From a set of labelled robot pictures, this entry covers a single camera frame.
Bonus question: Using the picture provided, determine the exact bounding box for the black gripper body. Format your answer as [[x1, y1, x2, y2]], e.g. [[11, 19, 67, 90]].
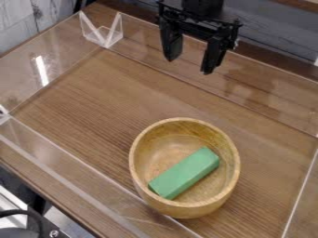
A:
[[158, 0, 242, 42]]

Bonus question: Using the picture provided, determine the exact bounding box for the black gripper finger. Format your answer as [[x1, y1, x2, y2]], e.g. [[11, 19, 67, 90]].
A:
[[159, 18, 183, 61], [202, 36, 227, 74]]

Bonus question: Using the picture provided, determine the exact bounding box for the green rectangular block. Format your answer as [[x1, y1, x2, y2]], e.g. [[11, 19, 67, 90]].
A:
[[148, 147, 221, 200]]

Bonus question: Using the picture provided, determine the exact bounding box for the brown wooden bowl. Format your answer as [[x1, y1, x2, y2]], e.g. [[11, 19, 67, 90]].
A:
[[130, 117, 241, 218]]

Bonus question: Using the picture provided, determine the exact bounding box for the clear acrylic corner bracket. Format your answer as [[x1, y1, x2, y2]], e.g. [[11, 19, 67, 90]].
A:
[[79, 12, 123, 48]]

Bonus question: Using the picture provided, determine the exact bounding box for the clear acrylic tray wall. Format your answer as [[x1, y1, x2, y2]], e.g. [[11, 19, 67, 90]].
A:
[[0, 106, 202, 238]]

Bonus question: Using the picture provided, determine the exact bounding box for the black cable bottom left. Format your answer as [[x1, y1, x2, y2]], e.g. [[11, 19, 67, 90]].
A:
[[0, 209, 46, 238]]

